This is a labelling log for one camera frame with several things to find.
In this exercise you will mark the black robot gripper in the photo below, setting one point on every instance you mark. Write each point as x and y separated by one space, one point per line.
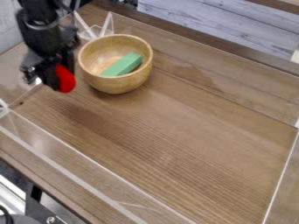
48 39

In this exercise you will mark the red plush strawberry toy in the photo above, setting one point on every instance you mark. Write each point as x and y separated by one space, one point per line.
67 81

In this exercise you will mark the light wooden bowl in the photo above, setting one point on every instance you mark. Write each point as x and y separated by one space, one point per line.
102 52

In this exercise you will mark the green rectangular block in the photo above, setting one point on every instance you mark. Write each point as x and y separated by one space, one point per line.
127 64

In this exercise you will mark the black metal table leg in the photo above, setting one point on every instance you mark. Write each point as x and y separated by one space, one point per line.
36 210

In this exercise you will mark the clear acrylic corner bracket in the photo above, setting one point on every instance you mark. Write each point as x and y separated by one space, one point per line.
92 32

